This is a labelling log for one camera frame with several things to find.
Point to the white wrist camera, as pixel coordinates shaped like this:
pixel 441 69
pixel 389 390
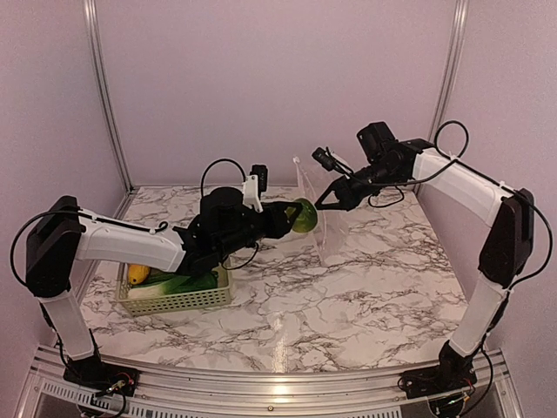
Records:
pixel 254 185
pixel 329 162

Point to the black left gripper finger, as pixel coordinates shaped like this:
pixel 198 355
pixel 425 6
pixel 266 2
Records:
pixel 283 228
pixel 291 209

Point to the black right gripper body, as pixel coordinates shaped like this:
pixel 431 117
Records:
pixel 380 179

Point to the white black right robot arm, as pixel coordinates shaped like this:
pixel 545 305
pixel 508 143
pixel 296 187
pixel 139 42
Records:
pixel 504 214

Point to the aluminium front rail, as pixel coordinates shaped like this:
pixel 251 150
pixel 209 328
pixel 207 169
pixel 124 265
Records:
pixel 167 391

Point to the dark green cucumber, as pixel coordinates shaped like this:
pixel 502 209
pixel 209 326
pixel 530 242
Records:
pixel 156 277

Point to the clear zip top bag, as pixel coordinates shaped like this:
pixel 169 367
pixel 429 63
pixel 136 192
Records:
pixel 327 228

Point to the orange yellow mango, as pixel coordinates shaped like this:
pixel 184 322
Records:
pixel 137 274

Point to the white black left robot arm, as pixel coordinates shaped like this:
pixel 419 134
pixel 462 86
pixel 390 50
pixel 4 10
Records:
pixel 67 233

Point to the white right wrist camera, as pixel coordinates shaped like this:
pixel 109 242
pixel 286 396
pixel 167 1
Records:
pixel 329 162

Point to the aluminium frame post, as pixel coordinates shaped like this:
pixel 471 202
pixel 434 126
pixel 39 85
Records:
pixel 452 64
pixel 94 35

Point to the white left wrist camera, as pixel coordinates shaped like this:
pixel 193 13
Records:
pixel 254 185

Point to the beige perforated plastic basket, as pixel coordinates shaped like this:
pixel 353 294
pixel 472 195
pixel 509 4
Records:
pixel 217 297

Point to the right aluminium frame post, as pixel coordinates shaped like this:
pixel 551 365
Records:
pixel 452 64

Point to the left aluminium frame post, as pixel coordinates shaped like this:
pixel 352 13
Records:
pixel 94 35

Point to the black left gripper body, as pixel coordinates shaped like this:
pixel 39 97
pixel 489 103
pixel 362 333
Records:
pixel 237 239

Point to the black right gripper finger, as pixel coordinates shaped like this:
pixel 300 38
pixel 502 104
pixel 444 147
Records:
pixel 329 207
pixel 327 193

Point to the green white bok choy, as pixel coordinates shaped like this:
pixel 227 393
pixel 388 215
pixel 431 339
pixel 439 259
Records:
pixel 178 284

